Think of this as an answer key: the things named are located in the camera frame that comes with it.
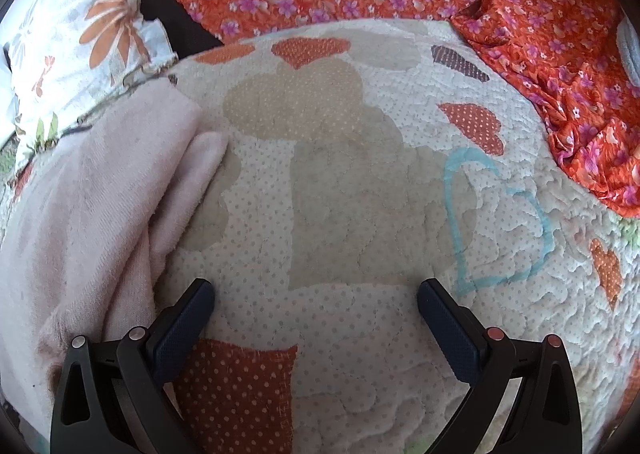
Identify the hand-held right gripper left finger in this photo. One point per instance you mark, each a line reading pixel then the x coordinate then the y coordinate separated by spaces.
pixel 185 329

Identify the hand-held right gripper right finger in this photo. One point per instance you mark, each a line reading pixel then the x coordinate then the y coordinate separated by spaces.
pixel 450 329

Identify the pale pink fleece garment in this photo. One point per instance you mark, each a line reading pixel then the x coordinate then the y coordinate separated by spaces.
pixel 100 209

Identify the quilted heart-pattern blanket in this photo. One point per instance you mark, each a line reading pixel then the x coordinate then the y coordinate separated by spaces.
pixel 325 159

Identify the orange small-flowered cloth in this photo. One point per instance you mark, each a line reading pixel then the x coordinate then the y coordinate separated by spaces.
pixel 575 84

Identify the black sofa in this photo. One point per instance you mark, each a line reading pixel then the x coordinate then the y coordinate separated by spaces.
pixel 170 29

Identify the white floral pillow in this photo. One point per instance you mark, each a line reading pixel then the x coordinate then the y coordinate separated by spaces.
pixel 75 34

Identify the grey-white cloth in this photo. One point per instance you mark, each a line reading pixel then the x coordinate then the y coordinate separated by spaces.
pixel 631 49

